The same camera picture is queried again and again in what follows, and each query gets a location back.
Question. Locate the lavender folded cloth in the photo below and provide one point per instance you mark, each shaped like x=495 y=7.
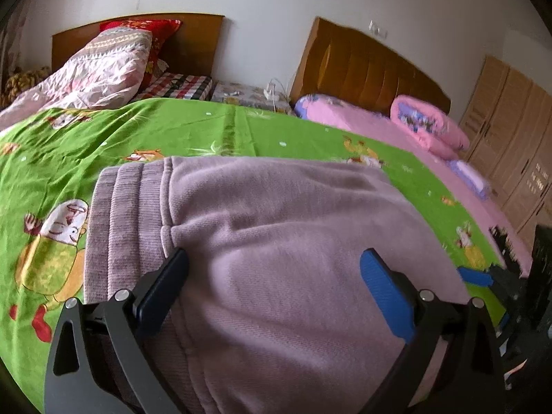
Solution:
x=470 y=177

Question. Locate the nightstand with floral cover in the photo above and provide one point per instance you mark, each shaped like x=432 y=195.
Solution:
x=241 y=95

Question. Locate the green cartoon printed blanket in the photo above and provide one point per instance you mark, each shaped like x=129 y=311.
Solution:
x=129 y=129

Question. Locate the plain wooden headboard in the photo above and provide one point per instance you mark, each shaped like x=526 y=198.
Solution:
x=194 y=47

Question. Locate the pink floral quilt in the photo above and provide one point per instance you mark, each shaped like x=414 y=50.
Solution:
x=99 y=73

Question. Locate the checked bed sheet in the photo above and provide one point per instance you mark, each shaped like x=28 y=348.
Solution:
x=181 y=86

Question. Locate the panelled wooden headboard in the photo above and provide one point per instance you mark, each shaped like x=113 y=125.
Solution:
x=366 y=69

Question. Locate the rolled pink quilt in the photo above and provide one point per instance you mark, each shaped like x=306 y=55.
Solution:
x=444 y=133

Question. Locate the white wall outlet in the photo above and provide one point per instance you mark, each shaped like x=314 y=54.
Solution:
x=378 y=29

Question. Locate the pink bed sheet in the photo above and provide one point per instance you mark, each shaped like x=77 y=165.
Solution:
x=388 y=125

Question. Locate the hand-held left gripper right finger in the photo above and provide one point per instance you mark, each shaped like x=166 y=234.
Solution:
x=386 y=297

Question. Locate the mauve knitted sweater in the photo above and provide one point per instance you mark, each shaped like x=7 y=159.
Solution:
x=280 y=246

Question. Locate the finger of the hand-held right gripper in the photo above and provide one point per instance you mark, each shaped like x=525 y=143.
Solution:
x=474 y=276
x=511 y=330

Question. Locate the white power strip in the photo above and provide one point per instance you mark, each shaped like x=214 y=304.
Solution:
x=268 y=91

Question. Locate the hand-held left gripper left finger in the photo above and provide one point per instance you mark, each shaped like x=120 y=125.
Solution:
x=164 y=293

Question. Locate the patterned curtain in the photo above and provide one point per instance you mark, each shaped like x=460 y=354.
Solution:
x=11 y=39

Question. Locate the red floral pillow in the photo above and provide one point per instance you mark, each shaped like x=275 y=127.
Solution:
x=159 y=30

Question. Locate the light wooden wardrobe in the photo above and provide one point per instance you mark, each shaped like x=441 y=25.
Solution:
x=517 y=138

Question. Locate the yellow brown plush throw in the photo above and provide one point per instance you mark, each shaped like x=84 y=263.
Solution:
x=21 y=82

